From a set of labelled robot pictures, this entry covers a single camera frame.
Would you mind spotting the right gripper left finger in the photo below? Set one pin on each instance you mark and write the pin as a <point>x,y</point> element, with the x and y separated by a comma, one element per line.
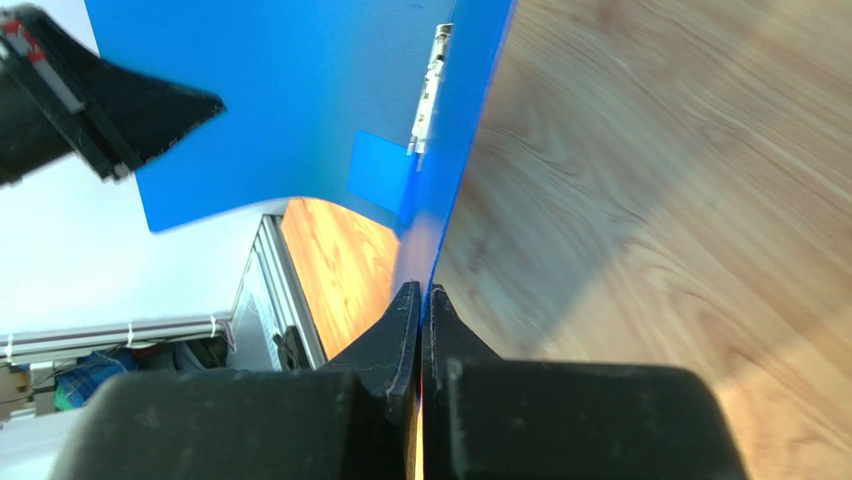
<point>352,418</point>

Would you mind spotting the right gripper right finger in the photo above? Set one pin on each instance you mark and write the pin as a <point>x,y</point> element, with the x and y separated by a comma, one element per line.
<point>486,417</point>

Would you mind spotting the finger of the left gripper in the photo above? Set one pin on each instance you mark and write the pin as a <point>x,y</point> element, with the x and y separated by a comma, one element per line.
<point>58,98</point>

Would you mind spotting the blue file folder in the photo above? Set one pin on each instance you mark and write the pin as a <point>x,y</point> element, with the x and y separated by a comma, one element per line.
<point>320,101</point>

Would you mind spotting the metal folder clip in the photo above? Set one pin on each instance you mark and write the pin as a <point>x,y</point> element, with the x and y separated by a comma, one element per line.
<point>421,127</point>

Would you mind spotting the aluminium frame rail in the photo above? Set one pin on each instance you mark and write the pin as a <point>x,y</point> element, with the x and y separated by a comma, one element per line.
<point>268,328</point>

